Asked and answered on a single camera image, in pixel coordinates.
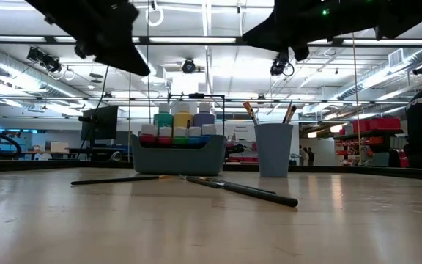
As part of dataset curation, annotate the grey-blue plastic cup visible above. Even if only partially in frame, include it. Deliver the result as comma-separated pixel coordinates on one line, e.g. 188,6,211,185
253,122,295,178

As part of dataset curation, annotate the thin dark hanging cord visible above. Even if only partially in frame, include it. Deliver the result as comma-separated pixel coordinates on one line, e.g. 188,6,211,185
145,0,151,114

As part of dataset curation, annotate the large purple paint bottle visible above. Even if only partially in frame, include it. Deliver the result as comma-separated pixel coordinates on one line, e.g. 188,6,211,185
193,102,216,128

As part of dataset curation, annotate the black ceiling spotlight pair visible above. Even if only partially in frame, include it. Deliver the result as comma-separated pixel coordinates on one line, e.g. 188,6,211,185
26,46,62,73

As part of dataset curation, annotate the grey-blue plastic caddy tray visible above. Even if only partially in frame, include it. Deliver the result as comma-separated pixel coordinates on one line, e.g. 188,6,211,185
130,133,227,176

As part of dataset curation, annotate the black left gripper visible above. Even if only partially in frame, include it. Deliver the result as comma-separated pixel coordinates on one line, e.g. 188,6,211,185
26,0,152,77

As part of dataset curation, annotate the small light blue paint bottle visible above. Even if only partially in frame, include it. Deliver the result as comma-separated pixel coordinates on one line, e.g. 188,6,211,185
188,126,203,144

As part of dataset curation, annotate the black computer monitor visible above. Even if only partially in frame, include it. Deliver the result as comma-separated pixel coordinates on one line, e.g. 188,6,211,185
81,105,119,141

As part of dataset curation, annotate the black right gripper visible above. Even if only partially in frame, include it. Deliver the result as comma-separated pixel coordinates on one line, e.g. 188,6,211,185
242,0,344,62

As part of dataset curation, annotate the large yellow paint bottle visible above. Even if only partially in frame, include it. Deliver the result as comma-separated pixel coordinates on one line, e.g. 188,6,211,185
173,102,194,128

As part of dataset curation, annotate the white hanging ring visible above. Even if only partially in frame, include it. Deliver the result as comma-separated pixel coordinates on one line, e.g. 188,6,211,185
144,6,165,28

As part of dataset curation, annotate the black frame beam with lights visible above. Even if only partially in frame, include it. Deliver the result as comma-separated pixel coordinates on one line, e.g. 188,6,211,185
0,34,422,48

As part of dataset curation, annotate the black hanging cable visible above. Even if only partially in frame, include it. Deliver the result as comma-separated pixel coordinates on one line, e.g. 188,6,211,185
77,65,110,155

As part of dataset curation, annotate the large teal paint bottle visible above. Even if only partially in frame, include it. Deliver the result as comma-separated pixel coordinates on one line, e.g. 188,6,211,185
153,103,174,128

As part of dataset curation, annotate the round black overhead camera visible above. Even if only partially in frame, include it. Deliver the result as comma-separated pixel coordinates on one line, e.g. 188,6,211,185
181,58,196,74

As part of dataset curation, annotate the white wall sign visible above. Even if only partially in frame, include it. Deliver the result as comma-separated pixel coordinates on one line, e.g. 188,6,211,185
229,122,256,142

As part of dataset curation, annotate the black camera with cable loop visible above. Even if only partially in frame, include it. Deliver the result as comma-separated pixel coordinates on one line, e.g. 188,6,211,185
269,49,295,77

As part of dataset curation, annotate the black and red machine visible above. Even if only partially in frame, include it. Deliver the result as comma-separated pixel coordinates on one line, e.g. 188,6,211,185
225,142,251,162

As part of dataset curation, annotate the shelf rack with red bins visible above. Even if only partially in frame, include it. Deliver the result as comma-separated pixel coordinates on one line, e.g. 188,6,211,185
333,116,406,169

